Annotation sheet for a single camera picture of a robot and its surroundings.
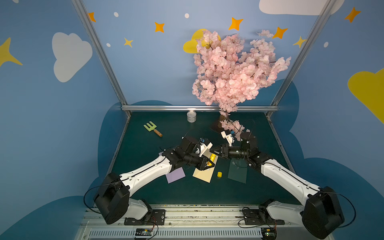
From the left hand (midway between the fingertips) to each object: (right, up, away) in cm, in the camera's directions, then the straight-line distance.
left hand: (213, 162), depth 75 cm
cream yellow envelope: (-3, -11, +13) cm, 17 cm away
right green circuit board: (+27, -35, -2) cm, 45 cm away
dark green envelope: (+17, -9, +16) cm, 25 cm away
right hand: (0, +6, +1) cm, 6 cm away
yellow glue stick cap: (+5, -10, +13) cm, 18 cm away
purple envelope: (-21, -11, +13) cm, 27 cm away
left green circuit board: (-35, -33, -3) cm, 48 cm away
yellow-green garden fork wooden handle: (-41, +17, +37) cm, 58 cm away
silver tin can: (-12, +26, +40) cm, 49 cm away
